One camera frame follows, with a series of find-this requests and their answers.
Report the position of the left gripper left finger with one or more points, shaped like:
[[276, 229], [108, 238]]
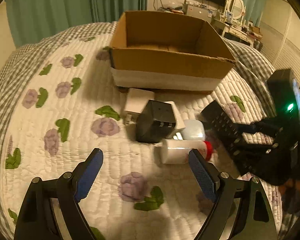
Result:
[[50, 209]]

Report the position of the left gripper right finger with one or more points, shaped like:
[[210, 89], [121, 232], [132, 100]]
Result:
[[254, 219]]

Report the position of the black remote control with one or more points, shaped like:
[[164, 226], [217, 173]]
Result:
[[229, 135]]

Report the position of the white bottle red cap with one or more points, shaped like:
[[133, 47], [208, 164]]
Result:
[[177, 151]]

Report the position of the white power adapter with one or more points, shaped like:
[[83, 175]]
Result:
[[179, 123], [136, 100]]

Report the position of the black cube charger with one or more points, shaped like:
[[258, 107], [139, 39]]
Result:
[[155, 122]]

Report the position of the pale blue round container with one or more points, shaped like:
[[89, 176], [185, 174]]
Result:
[[194, 130]]

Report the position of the white floral quilted mat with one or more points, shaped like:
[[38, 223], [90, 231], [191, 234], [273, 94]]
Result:
[[70, 107]]

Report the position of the white louvered wardrobe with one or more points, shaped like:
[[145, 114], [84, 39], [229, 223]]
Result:
[[281, 39]]

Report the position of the white dressing table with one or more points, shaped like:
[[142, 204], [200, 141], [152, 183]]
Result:
[[230, 32]]

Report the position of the oval white vanity mirror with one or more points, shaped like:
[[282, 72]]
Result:
[[236, 8]]

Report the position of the open cardboard box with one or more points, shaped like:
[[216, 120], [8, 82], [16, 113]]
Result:
[[167, 51]]

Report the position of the grey mini fridge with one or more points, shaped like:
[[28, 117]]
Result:
[[197, 12]]

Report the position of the green curtain left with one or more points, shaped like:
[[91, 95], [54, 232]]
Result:
[[32, 20]]

